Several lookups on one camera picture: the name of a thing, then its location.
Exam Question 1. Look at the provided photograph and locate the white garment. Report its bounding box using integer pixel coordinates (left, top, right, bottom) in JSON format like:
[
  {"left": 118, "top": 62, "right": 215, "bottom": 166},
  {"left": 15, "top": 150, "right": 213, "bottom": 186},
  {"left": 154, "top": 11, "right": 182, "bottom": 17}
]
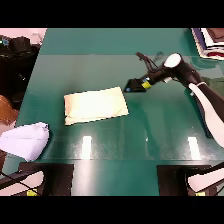
[{"left": 0, "top": 121, "right": 51, "bottom": 163}]

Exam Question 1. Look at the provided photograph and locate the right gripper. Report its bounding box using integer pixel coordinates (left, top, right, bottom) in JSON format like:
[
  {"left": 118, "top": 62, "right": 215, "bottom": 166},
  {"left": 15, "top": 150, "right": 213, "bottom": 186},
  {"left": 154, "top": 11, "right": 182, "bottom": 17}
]
[{"left": 124, "top": 77, "right": 155, "bottom": 94}]

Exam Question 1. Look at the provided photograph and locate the cream T-shirt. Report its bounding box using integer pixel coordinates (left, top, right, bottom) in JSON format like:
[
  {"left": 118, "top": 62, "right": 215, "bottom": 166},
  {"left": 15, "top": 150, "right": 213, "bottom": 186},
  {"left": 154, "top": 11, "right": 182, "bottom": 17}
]
[{"left": 63, "top": 86, "right": 130, "bottom": 127}]

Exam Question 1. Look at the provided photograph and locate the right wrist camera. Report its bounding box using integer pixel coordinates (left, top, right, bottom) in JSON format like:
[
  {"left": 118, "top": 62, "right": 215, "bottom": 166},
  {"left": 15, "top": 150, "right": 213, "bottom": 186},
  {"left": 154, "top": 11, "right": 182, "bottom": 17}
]
[{"left": 135, "top": 51, "right": 165, "bottom": 74}]

